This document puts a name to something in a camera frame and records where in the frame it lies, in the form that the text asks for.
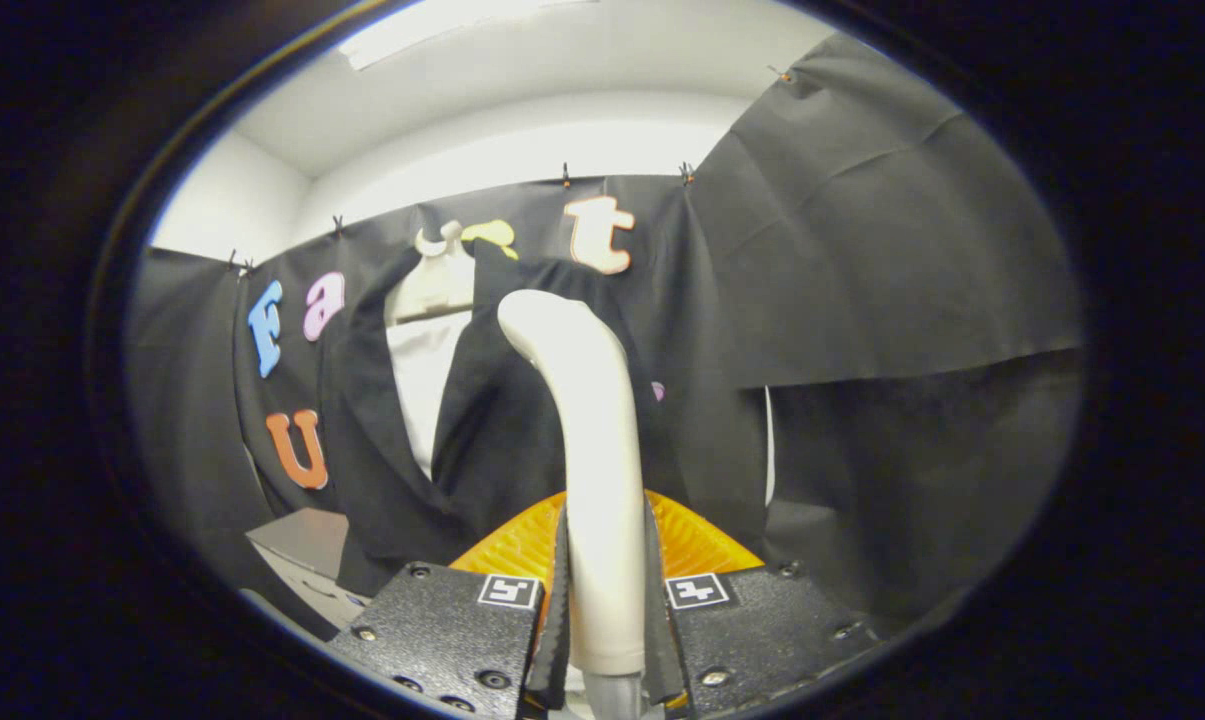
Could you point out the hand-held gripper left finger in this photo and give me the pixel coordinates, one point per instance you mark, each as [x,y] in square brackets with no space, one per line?
[442,640]

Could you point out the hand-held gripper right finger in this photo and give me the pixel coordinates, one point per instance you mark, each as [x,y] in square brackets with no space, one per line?
[762,625]

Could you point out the grey garment steamer base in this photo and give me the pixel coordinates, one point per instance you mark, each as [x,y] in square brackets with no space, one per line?
[302,545]

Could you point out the black jacket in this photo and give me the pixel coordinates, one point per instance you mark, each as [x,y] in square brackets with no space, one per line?
[502,430]

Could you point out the white garment steamer head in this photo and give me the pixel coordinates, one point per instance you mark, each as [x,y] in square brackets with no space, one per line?
[602,470]

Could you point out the white plastic hanger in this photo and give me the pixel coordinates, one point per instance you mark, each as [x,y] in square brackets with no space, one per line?
[437,285]

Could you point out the black backdrop cloth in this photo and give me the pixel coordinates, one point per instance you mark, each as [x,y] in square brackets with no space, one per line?
[912,250]

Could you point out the row of small black clips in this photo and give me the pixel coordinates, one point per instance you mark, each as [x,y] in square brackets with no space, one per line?
[565,178]

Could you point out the ceiling light panel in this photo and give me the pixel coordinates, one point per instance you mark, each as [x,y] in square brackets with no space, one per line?
[432,25]

